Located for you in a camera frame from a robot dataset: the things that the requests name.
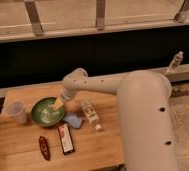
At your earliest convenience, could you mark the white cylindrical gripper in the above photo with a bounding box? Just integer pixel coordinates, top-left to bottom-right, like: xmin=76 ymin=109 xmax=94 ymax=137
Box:
xmin=52 ymin=87 xmax=76 ymax=110

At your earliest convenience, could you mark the green ceramic bowl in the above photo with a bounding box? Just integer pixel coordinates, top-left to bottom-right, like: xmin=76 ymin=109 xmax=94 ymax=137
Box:
xmin=31 ymin=97 xmax=66 ymax=127

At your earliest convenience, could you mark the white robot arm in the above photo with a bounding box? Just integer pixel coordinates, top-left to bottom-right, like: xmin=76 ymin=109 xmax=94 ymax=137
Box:
xmin=60 ymin=68 xmax=179 ymax=171

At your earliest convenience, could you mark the blue sponge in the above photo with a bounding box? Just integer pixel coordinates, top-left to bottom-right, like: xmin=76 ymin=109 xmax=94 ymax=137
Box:
xmin=63 ymin=112 xmax=83 ymax=129

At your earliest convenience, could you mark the red black candy bar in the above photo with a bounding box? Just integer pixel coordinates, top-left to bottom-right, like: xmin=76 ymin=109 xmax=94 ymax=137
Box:
xmin=58 ymin=124 xmax=75 ymax=155

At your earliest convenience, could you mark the small white bottle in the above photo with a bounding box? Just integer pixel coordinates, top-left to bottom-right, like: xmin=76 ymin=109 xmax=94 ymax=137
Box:
xmin=81 ymin=100 xmax=102 ymax=131

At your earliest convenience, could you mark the translucent plastic cup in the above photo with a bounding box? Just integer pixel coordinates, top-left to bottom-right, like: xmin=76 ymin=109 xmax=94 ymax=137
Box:
xmin=5 ymin=101 xmax=28 ymax=124

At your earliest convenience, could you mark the left metal railing post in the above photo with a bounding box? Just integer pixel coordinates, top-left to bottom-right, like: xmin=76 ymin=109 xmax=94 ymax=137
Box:
xmin=24 ymin=0 xmax=43 ymax=36

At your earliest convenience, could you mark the metal railing post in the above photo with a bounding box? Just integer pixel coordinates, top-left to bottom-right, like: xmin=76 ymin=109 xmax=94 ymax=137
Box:
xmin=24 ymin=0 xmax=43 ymax=36
xmin=95 ymin=0 xmax=106 ymax=30
xmin=174 ymin=0 xmax=189 ymax=23

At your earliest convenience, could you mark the middle metal railing post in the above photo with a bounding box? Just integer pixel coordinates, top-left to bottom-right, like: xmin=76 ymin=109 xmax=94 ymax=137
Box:
xmin=95 ymin=0 xmax=106 ymax=30

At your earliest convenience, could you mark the right metal railing post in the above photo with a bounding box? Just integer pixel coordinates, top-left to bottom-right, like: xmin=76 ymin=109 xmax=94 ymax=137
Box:
xmin=174 ymin=0 xmax=189 ymax=23

